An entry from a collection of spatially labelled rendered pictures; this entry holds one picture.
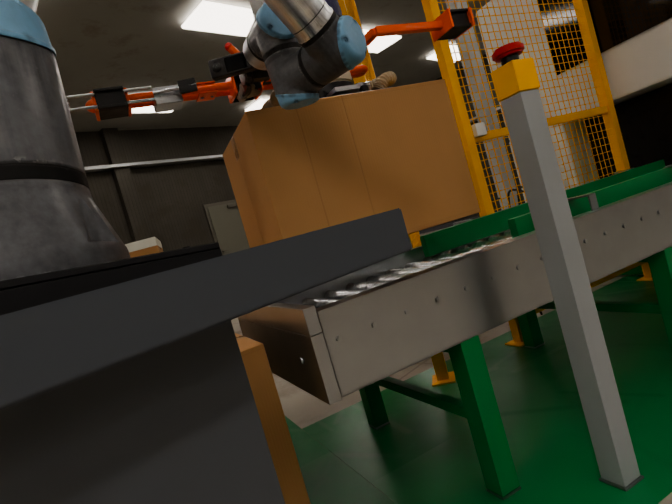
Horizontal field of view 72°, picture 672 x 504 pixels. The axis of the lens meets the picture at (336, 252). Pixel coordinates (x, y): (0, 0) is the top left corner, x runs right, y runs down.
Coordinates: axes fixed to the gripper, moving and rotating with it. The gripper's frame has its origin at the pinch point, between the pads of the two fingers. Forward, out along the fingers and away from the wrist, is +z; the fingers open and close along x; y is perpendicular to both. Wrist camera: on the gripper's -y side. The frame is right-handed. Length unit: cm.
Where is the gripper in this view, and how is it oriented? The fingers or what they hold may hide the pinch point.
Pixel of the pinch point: (234, 87)
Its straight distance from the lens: 140.3
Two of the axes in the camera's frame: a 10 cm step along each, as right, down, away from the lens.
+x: -2.8, -9.6, -0.4
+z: -4.1, 0.8, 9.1
